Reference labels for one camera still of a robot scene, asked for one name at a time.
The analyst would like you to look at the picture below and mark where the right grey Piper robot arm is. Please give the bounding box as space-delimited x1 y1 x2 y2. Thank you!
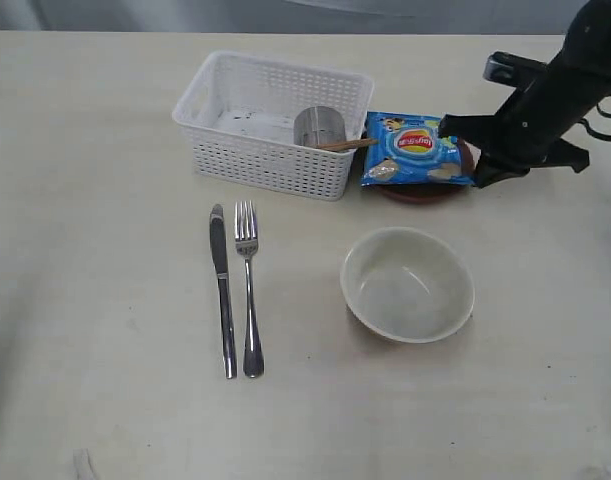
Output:
438 1 611 188

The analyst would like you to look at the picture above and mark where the lower wooden chopstick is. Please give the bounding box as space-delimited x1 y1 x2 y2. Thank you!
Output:
329 140 379 153

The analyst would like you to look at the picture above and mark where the pale green ceramic bowl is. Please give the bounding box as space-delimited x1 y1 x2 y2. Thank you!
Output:
340 227 475 344

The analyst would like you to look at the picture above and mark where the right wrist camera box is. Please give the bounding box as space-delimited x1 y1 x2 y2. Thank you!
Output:
483 51 547 90

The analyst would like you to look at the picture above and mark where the dark brown round plate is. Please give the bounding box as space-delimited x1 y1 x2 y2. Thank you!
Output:
355 139 475 205

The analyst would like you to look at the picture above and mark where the blue chips bag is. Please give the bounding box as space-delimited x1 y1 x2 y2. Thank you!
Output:
361 111 472 186

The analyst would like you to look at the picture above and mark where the white perforated plastic basket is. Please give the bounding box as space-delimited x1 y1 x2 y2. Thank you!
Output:
172 51 374 201

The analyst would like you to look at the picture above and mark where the silver fork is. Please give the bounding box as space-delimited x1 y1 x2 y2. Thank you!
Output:
235 201 265 378

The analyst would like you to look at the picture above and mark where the wooden chopstick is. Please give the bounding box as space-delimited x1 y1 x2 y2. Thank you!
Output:
329 140 379 153
314 138 379 150

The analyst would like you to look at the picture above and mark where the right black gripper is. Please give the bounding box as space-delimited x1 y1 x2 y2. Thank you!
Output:
438 77 590 188

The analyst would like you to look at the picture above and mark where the stainless steel cup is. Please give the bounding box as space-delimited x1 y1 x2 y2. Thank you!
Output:
293 106 346 148

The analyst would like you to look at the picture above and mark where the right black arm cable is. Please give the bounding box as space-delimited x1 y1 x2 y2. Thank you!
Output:
582 97 611 141

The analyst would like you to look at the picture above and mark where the upper wooden chopstick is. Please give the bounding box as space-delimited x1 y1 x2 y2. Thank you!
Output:
314 138 379 150

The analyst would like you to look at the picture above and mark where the silver table knife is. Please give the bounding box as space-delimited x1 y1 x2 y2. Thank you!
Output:
209 204 237 379

